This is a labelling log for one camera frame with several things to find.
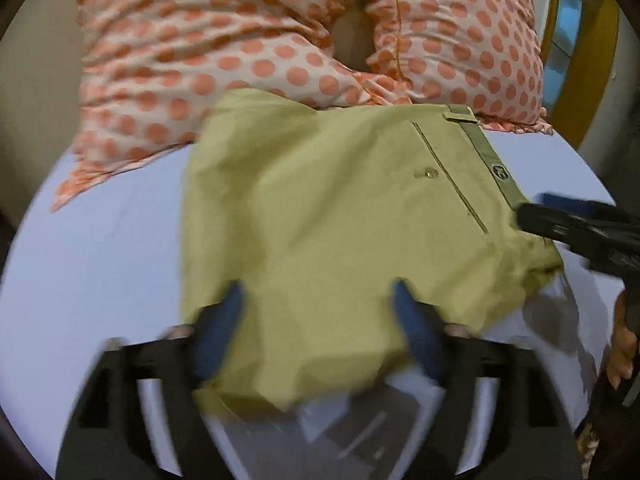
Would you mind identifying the khaki yellow-green pants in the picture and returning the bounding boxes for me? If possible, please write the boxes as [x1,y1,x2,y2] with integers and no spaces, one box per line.
[181,89,563,418]

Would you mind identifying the person's right hand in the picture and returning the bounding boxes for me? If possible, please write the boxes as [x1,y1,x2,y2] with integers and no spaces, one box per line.
[605,290,638,389]

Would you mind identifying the white bed sheet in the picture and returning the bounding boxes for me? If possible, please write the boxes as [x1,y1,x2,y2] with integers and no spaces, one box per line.
[1,148,622,479]

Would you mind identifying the orange polka dot pillow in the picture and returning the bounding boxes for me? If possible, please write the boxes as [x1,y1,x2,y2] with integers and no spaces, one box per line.
[364,0,552,133]
[54,0,409,206]

